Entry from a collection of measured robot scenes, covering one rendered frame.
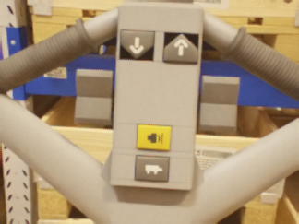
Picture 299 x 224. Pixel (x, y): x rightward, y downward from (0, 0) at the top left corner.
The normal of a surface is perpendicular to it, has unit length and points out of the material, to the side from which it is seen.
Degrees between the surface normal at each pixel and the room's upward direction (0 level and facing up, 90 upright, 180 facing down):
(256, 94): 90
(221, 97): 91
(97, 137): 90
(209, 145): 90
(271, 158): 68
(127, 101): 74
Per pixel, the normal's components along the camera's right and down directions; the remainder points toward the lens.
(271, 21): -0.04, 0.33
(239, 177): -0.10, -0.04
